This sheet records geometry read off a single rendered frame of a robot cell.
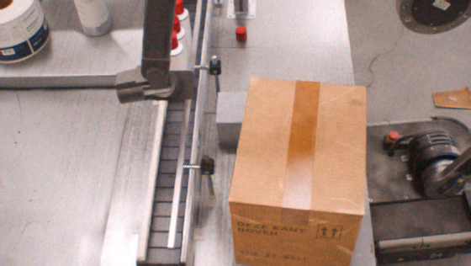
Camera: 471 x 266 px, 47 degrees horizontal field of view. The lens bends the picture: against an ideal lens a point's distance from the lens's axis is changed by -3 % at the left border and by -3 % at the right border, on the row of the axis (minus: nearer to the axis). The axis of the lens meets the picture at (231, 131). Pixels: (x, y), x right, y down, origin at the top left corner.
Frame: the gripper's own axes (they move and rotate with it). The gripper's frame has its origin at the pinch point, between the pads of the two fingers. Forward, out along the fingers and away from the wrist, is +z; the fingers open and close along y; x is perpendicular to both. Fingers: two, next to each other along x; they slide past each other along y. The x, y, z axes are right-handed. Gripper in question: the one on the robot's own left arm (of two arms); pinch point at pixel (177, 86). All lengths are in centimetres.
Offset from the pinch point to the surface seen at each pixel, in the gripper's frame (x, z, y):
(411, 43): -25, 150, -94
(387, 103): 5, 124, -76
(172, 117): 7.6, 5.7, 2.3
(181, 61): -6.0, 0.2, -1.0
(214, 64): -5.5, 4.7, -8.7
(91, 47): -12.4, 22.5, 28.9
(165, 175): 21.0, -5.7, 2.3
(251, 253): 35.2, -21.9, -18.3
